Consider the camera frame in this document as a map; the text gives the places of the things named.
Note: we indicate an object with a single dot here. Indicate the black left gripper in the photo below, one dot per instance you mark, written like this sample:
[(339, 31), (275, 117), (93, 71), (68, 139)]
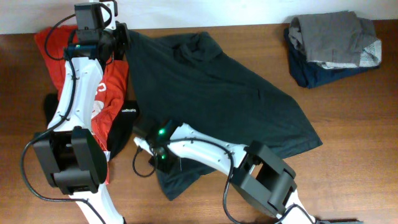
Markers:
[(121, 30)]

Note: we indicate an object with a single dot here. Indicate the grey folded garment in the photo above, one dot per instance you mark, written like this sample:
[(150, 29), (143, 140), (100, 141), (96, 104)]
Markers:
[(336, 40)]

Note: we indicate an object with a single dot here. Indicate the dark green t-shirt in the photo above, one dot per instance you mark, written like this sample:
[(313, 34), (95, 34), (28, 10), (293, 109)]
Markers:
[(188, 78)]

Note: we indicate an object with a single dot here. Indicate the red soccer t-shirt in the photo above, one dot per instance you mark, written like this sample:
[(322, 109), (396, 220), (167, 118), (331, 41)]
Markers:
[(110, 93)]

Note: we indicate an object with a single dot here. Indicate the navy blue folded garment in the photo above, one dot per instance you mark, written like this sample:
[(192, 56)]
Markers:
[(309, 74)]

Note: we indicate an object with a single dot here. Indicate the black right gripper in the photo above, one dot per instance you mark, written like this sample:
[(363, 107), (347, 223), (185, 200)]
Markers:
[(165, 167)]

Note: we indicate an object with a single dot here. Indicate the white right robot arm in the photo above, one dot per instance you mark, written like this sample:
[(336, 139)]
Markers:
[(263, 179)]

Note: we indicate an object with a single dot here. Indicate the black garment with white logo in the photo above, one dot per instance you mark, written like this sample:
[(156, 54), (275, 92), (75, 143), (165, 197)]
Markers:
[(120, 129)]

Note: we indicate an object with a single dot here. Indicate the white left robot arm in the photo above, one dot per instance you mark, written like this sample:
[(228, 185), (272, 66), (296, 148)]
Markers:
[(69, 155)]

